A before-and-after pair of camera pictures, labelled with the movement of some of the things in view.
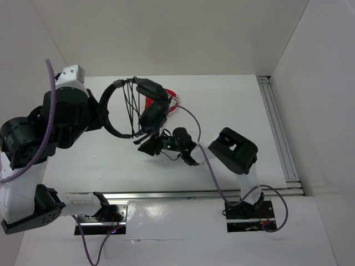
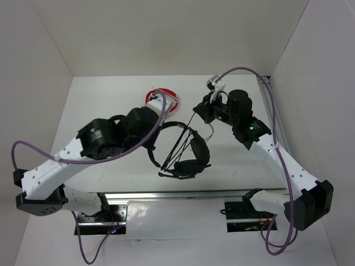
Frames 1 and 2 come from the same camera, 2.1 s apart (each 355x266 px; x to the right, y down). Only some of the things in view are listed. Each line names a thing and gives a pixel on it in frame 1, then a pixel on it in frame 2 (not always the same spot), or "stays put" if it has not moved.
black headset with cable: x=147 y=103 to x=191 y=156
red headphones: x=148 y=101 stays put
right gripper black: x=150 y=146 to x=204 y=110
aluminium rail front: x=201 y=194 stays put
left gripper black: x=94 y=103 to x=152 y=146
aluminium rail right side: x=292 y=179 stays put
